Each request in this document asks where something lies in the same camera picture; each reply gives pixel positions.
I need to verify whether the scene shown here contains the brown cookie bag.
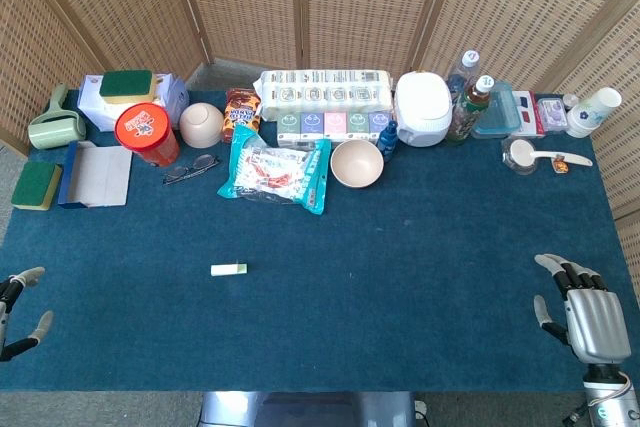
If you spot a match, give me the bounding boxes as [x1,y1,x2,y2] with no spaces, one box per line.
[221,88,263,144]

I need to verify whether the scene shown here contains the toilet paper roll pack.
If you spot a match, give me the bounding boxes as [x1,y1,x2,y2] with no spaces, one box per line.
[259,69,396,123]

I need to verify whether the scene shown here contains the red and blue card box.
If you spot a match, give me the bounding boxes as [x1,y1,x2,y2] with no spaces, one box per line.
[510,90,547,139]

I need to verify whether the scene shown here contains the clear box with purple label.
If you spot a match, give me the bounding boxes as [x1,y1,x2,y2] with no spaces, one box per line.
[536,96,570,134]

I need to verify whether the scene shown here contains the red instant noodle cup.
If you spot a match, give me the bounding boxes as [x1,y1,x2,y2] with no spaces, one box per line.
[114,102,181,167]

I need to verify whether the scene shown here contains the blue box with grey lid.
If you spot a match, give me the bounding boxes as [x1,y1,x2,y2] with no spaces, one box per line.
[57,140,134,210]

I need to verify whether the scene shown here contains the white rice cooker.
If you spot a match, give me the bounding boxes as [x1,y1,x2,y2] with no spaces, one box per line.
[394,71,454,148]

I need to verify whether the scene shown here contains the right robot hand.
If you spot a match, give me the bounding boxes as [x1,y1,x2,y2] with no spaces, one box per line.
[533,253,632,366]

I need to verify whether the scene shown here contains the white tissue paper pack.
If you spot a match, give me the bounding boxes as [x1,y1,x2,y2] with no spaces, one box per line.
[77,73,190,132]

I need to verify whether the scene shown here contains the white plastic spoon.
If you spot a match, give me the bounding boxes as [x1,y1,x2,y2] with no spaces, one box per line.
[509,139,594,168]

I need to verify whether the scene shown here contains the blue table mat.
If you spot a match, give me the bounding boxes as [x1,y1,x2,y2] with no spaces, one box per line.
[0,90,640,393]

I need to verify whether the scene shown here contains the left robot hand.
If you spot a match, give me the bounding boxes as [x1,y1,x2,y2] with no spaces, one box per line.
[0,266,55,363]

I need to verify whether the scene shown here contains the small glass bowl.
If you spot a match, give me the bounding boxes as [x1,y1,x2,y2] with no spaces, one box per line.
[501,136,539,176]

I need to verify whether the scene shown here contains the floral paper cup stack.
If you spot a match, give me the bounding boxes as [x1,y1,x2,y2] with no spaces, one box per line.
[566,86,623,139]

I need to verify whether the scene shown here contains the clear container with blue lid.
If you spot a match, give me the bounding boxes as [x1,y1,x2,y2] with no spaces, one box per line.
[471,81,516,140]

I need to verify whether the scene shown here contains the green pocket tissue pack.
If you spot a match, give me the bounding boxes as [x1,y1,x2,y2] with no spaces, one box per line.
[347,111,372,141]
[276,112,302,148]

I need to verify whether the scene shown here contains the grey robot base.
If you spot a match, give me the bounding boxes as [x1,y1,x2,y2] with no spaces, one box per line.
[198,390,417,427]

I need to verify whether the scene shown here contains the blue spray bottle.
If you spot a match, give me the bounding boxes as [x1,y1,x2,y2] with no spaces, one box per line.
[376,120,400,163]

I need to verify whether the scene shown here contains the green and yellow sponge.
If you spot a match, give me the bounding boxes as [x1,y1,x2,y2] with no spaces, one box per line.
[10,161,64,212]
[98,69,155,105]

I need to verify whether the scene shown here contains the pink pocket tissue pack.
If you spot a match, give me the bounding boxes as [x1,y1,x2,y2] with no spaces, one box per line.
[323,111,349,143]

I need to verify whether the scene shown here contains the pale green sticky note pad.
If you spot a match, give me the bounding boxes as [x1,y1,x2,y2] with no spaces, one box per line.
[210,262,248,277]

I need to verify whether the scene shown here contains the green lint roller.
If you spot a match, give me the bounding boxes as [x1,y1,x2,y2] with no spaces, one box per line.
[28,83,87,151]

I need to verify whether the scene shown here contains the black frame eyeglasses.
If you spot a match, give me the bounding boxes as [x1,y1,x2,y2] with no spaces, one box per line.
[161,153,221,186]

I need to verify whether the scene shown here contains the teal snack package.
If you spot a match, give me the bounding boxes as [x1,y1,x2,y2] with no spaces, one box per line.
[217,125,332,216]

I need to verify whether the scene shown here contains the clear water bottle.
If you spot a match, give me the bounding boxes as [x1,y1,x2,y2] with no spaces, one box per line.
[446,50,482,103]

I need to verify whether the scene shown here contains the beige bowl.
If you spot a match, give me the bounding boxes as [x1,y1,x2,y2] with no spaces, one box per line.
[179,102,225,149]
[330,139,385,190]

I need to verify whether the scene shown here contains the green tea bottle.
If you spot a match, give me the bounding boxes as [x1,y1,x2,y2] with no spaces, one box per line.
[444,75,496,146]

